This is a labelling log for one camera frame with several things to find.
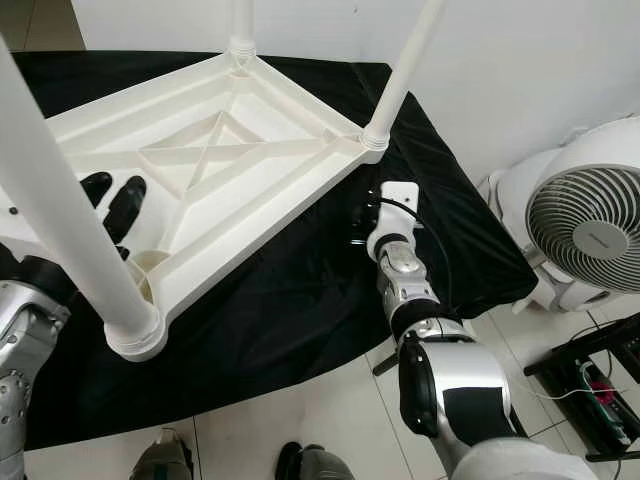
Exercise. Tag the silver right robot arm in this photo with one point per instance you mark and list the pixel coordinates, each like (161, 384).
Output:
(460, 390)

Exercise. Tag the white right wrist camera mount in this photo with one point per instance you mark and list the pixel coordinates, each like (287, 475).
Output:
(395, 208)

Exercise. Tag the robot right leg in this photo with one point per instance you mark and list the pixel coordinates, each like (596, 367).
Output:
(320, 465)

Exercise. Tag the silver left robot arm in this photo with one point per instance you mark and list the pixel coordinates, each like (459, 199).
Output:
(25, 350)

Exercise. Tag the white plastic table leg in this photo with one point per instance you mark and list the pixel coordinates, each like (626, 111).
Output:
(400, 80)
(80, 230)
(241, 28)

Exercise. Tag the black table leg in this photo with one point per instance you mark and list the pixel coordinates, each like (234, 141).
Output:
(385, 363)

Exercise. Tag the white plastic table top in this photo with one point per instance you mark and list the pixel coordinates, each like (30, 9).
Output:
(260, 150)

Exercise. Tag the white floor fan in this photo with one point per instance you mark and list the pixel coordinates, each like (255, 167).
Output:
(570, 210)

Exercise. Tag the black table cloth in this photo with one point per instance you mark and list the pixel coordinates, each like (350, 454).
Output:
(320, 300)

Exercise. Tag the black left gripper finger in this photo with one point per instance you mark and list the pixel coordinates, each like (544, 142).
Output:
(97, 190)
(128, 210)

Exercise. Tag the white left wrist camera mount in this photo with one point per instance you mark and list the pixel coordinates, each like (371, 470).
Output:
(8, 225)

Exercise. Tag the black floor object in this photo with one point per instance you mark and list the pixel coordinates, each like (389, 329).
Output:
(600, 385)

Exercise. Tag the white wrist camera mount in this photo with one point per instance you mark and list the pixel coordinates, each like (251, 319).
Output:
(395, 208)
(8, 225)

